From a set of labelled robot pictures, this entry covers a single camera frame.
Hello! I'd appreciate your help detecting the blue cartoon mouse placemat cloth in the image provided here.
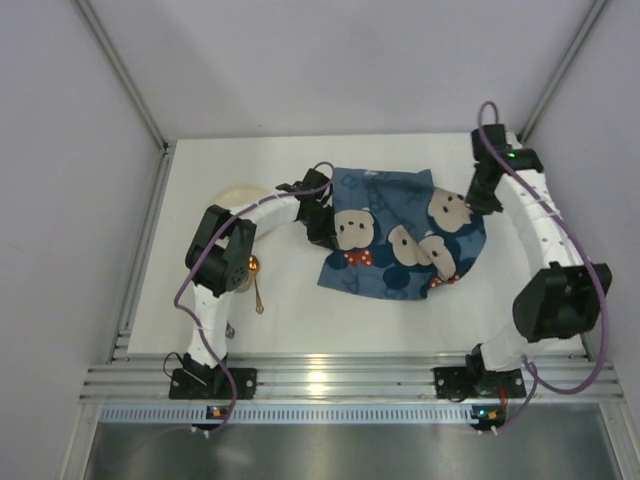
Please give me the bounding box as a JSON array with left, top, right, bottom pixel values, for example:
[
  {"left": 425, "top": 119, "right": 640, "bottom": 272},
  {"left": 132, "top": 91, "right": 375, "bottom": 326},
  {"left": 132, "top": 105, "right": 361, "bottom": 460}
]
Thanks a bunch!
[{"left": 317, "top": 168, "right": 487, "bottom": 301}]

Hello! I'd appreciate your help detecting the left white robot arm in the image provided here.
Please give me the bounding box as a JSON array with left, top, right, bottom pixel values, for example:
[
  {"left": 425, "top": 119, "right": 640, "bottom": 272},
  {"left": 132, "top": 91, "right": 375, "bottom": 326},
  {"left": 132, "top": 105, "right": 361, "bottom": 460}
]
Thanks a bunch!
[{"left": 174, "top": 168, "right": 337, "bottom": 386}]

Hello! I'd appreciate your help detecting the right aluminium frame post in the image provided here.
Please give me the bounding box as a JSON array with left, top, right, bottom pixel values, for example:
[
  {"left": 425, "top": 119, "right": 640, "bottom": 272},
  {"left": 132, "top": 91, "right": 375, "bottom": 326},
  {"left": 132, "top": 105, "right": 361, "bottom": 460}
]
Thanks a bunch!
[{"left": 516, "top": 0, "right": 612, "bottom": 143}]

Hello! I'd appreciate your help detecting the left aluminium frame post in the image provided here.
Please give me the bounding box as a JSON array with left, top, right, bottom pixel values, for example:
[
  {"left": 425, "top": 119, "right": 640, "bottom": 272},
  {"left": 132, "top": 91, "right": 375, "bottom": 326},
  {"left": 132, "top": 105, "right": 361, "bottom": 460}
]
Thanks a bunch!
[{"left": 70, "top": 0, "right": 169, "bottom": 152}]

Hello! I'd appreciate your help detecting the cream round plate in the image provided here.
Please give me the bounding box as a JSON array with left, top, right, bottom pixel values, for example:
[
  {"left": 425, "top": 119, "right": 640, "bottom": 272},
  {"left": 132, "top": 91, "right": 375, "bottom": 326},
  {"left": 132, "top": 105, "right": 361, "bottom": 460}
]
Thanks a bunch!
[{"left": 212, "top": 184, "right": 270, "bottom": 209}]

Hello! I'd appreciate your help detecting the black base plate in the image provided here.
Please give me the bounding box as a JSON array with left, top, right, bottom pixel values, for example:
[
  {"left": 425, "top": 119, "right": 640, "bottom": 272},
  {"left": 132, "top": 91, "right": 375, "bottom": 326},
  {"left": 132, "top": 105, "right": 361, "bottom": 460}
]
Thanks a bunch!
[
  {"left": 168, "top": 368, "right": 258, "bottom": 400},
  {"left": 433, "top": 366, "right": 527, "bottom": 403}
]

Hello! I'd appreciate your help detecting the aluminium mounting rail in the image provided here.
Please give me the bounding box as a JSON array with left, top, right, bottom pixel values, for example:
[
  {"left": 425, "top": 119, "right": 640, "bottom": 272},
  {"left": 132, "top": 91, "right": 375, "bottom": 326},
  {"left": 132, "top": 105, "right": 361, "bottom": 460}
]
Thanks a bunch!
[{"left": 82, "top": 352, "right": 624, "bottom": 401}]

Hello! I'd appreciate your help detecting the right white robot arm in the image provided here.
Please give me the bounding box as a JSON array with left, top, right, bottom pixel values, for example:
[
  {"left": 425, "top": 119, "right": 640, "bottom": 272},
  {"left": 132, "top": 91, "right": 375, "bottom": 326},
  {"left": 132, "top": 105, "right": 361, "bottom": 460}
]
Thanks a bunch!
[{"left": 466, "top": 123, "right": 612, "bottom": 386}]

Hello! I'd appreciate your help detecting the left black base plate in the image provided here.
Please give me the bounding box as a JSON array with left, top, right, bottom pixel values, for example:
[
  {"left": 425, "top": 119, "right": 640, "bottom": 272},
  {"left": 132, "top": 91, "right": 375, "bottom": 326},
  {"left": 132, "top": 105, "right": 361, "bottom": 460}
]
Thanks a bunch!
[{"left": 168, "top": 368, "right": 258, "bottom": 400}]

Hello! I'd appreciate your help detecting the slotted grey cable duct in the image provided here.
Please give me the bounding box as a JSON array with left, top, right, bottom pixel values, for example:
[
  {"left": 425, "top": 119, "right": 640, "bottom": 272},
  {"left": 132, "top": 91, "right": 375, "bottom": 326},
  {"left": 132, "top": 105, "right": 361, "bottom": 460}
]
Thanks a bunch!
[{"left": 99, "top": 403, "right": 504, "bottom": 425}]

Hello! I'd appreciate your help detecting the aluminium frame post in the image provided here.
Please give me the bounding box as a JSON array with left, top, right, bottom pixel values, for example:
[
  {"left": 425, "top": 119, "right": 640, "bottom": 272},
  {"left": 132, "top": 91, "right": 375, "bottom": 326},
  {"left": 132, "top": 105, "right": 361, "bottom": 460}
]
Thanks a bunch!
[
  {"left": 516, "top": 0, "right": 612, "bottom": 143},
  {"left": 70, "top": 0, "right": 169, "bottom": 152}
]

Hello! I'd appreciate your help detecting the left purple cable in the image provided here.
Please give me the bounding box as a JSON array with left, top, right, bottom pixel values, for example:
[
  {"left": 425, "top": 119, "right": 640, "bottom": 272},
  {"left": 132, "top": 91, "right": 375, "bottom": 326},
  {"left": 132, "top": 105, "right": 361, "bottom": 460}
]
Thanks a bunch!
[{"left": 172, "top": 160, "right": 335, "bottom": 431}]

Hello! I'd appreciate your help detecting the small glass cup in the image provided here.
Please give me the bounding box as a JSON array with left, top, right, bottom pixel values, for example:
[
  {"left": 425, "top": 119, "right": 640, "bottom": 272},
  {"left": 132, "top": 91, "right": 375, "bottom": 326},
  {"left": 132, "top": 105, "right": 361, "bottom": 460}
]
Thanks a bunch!
[{"left": 236, "top": 276, "right": 252, "bottom": 293}]

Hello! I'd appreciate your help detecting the gold spoon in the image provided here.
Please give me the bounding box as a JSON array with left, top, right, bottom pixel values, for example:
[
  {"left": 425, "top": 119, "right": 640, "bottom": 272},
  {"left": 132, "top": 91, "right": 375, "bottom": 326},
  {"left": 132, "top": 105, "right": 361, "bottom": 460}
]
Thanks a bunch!
[{"left": 248, "top": 255, "right": 264, "bottom": 315}]

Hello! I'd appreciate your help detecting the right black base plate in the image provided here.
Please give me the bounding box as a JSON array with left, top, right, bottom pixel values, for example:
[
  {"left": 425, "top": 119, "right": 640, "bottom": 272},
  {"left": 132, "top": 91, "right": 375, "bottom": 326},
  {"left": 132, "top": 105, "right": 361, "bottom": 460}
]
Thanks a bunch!
[{"left": 433, "top": 366, "right": 527, "bottom": 403}]

